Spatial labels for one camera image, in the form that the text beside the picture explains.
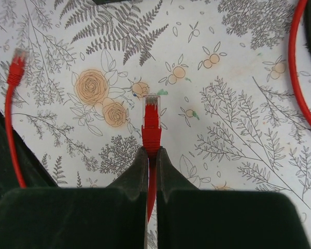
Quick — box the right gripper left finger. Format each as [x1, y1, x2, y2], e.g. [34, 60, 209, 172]
[0, 148, 148, 248]

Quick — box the black network switch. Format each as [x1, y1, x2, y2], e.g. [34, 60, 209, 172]
[92, 0, 126, 5]

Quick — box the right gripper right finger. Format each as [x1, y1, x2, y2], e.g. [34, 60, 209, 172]
[157, 148, 310, 248]

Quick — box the floral tablecloth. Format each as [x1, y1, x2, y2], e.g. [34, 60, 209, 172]
[0, 1, 311, 244]

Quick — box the red ethernet cable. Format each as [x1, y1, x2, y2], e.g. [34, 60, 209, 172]
[140, 93, 163, 224]
[4, 47, 30, 188]

